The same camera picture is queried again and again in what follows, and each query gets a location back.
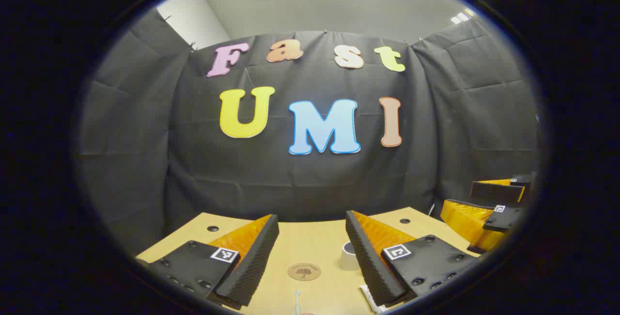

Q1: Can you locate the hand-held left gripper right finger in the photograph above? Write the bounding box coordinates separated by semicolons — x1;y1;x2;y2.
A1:
345;210;480;307

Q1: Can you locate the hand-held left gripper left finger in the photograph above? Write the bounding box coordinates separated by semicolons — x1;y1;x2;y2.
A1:
145;214;280;308

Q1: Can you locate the white cup with wooden handle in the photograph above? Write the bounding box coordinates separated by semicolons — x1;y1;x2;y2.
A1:
339;241;362;271

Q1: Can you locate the round wooden coaster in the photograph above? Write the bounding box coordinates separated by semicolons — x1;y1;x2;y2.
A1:
288;263;322;282

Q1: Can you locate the light wooden desktop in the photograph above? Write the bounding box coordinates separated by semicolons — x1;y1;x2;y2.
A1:
136;207;480;315

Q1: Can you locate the black backdrop cloth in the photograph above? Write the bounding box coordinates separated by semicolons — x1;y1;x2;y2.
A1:
75;9;539;257

